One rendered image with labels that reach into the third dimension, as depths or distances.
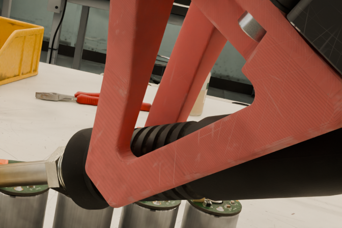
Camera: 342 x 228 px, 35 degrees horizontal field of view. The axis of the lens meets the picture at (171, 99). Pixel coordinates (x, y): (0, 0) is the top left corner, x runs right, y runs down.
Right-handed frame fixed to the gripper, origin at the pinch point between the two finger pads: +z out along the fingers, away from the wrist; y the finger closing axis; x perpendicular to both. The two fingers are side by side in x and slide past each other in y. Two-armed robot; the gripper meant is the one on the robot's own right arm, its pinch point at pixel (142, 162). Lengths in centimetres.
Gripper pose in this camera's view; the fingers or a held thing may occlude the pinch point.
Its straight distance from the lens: 15.6
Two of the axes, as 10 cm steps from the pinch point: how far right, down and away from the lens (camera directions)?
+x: 6.1, 7.3, -3.2
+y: -5.4, 0.8, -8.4
